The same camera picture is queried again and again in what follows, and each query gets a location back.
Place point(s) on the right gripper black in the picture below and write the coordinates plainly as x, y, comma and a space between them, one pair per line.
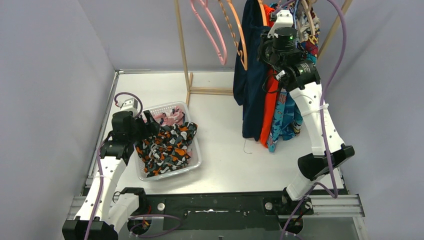
265, 41

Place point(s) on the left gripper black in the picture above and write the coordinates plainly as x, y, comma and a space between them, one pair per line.
141, 126

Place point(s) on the pink shark print shorts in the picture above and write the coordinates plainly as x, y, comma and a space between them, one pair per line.
175, 116

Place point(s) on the orange wooden hanger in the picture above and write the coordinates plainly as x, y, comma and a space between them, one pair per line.
263, 13
236, 32

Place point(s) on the orange camouflage shorts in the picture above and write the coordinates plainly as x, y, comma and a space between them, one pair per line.
167, 151

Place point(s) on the navy blue shorts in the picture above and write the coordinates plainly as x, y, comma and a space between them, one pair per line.
248, 83

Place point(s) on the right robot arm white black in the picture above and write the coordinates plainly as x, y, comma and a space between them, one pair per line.
300, 78

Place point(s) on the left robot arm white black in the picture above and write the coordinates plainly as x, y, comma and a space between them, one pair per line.
98, 218

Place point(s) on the bright orange shorts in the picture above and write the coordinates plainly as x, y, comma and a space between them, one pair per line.
271, 85

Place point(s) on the comic print shorts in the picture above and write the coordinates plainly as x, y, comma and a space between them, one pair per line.
309, 33

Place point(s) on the blue plastic hanger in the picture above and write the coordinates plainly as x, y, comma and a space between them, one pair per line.
294, 10

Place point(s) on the light wooden hanger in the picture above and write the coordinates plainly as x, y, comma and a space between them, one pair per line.
307, 6

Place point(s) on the dark blue leaf shorts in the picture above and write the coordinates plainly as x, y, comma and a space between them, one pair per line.
296, 121

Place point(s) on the light blue fish shorts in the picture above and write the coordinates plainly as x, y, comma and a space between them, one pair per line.
281, 122

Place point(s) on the white plastic perforated basket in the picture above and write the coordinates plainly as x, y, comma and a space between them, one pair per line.
195, 160

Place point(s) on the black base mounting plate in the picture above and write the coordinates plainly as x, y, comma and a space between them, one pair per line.
266, 210

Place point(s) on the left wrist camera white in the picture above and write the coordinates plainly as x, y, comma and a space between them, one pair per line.
130, 105

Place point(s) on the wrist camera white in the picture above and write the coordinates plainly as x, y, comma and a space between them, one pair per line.
130, 105
281, 19

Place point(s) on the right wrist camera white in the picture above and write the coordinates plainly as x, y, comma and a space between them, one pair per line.
281, 19

